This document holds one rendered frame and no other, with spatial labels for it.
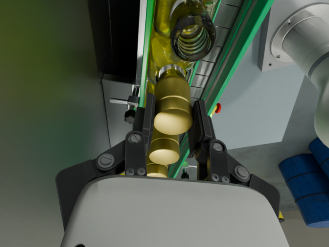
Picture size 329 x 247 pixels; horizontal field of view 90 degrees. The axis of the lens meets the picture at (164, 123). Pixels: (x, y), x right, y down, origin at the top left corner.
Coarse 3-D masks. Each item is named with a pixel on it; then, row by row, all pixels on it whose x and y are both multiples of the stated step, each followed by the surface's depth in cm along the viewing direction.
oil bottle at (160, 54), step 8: (152, 32) 19; (152, 40) 18; (160, 40) 17; (168, 40) 17; (152, 48) 17; (160, 48) 17; (168, 48) 17; (152, 56) 17; (160, 56) 17; (168, 56) 17; (152, 64) 18; (160, 64) 17; (168, 64) 17; (176, 64) 17; (184, 64) 17; (192, 64) 18; (152, 72) 18; (192, 72) 19; (152, 80) 19
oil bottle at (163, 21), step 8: (160, 0) 14; (168, 0) 13; (176, 0) 13; (208, 0) 13; (216, 0) 13; (160, 8) 14; (168, 8) 14; (208, 8) 14; (216, 8) 14; (160, 16) 14; (168, 16) 14; (160, 24) 15; (168, 24) 14; (160, 32) 16; (168, 32) 15
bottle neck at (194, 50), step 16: (192, 0) 12; (176, 16) 11; (192, 16) 10; (208, 16) 10; (176, 32) 10; (192, 32) 14; (208, 32) 10; (176, 48) 11; (192, 48) 12; (208, 48) 11
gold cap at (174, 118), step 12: (156, 84) 16; (168, 84) 14; (180, 84) 14; (156, 96) 15; (168, 96) 13; (180, 96) 13; (156, 108) 13; (168, 108) 12; (180, 108) 12; (156, 120) 13; (168, 120) 13; (180, 120) 13; (192, 120) 13; (168, 132) 15; (180, 132) 14
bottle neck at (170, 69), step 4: (172, 64) 17; (164, 68) 17; (168, 68) 17; (172, 68) 17; (176, 68) 17; (180, 68) 17; (160, 72) 17; (164, 72) 16; (168, 72) 16; (172, 72) 16; (176, 72) 16; (180, 72) 17; (184, 72) 18; (160, 76) 17; (184, 76) 17
